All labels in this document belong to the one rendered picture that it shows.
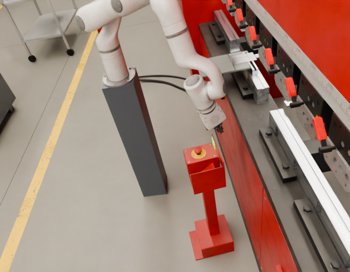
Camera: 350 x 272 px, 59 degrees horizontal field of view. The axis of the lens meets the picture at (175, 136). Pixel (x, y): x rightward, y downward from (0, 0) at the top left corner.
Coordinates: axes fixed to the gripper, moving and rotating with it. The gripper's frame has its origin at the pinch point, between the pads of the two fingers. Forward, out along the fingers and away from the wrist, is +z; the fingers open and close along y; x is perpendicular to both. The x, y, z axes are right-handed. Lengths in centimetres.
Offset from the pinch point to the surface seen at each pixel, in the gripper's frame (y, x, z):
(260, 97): 26.7, 8.8, 7.1
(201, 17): 45, 118, 10
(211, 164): -12.4, -4.8, 12.9
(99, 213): -102, 57, 61
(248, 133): 9.8, -6.9, 6.5
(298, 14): 32, -29, -51
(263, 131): 14.8, -12.1, 5.1
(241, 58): 33.4, 34.4, -0.3
